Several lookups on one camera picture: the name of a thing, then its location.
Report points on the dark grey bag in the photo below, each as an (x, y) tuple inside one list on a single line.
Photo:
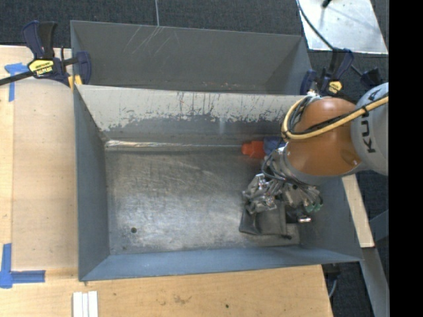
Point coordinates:
[(271, 223)]

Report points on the blue plastic thing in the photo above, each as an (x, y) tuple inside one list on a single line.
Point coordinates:
[(271, 144)]

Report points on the pale wood board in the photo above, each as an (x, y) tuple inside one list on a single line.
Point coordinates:
[(43, 177)]

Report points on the grey metal bin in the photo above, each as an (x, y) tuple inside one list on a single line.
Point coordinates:
[(172, 193)]

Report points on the red-orange plastic toy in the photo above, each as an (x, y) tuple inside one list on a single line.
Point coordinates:
[(252, 149)]

